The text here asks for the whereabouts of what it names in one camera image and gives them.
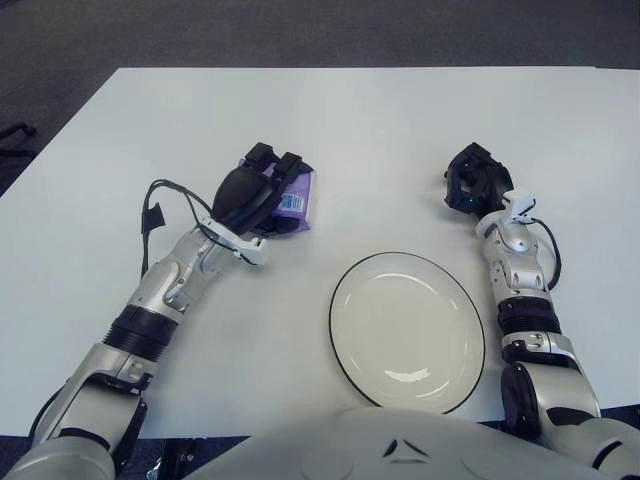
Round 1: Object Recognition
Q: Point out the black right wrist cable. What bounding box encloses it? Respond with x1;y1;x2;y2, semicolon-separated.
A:
529;219;562;291

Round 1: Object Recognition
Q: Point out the black office chair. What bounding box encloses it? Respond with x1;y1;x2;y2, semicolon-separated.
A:
0;121;37;156

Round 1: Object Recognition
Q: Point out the grey robot torso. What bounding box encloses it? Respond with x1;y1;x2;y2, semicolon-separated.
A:
184;405;601;480

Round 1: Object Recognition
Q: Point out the white plate with black rim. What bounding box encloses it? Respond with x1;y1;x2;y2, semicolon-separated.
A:
328;251;485;415

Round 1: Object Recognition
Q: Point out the white left wrist mount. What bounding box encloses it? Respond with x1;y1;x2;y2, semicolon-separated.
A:
202;217;266;267

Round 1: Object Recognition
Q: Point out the dark stand under table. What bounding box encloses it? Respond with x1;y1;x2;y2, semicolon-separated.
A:
147;437;211;480

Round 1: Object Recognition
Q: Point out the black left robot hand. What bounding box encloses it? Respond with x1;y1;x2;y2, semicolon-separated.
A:
212;142;314;236

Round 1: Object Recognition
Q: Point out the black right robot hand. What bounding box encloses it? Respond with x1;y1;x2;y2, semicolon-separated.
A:
443;142;515;217

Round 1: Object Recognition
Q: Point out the white wrist mount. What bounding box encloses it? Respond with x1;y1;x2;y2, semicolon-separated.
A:
502;192;536;225
202;217;266;267

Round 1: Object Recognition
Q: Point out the white right wrist mount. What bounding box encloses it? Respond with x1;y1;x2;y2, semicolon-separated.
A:
502;192;536;225

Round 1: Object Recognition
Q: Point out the purple tissue paper pack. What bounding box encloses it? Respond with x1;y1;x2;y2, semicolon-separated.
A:
235;157;317;234

